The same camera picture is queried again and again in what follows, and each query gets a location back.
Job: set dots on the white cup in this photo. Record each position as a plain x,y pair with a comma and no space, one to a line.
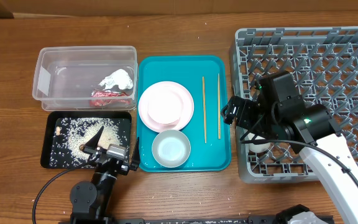
257,148

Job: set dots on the teal serving tray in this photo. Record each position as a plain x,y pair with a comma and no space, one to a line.
188,71

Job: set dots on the rice food scraps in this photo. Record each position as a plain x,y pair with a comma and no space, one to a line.
71,133

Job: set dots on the white napkin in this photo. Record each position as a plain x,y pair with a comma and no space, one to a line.
120,78

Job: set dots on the wooden chopstick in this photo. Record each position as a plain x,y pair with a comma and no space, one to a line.
219,107
204,110

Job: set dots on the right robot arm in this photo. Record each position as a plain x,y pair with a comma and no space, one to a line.
279,115

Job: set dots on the clear plastic bin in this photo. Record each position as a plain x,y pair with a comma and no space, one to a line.
65,77

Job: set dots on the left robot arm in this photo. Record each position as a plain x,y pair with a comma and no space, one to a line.
90,199

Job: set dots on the red foil snack wrapper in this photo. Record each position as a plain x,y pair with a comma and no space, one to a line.
107,97

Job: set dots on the grey dishwasher rack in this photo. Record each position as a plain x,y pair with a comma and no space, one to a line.
322,60

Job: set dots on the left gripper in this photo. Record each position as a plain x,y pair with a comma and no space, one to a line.
90,147

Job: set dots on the grey bowl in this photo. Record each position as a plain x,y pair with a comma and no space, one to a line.
171,148

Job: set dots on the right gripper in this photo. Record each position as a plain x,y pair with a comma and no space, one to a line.
241,114

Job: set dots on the small pink plate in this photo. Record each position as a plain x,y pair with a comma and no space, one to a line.
165,107

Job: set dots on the large pink plate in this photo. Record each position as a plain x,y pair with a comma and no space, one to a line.
185,95

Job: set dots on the black plastic tray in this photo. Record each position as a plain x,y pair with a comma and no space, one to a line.
52,119

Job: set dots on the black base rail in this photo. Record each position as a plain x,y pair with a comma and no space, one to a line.
253,219

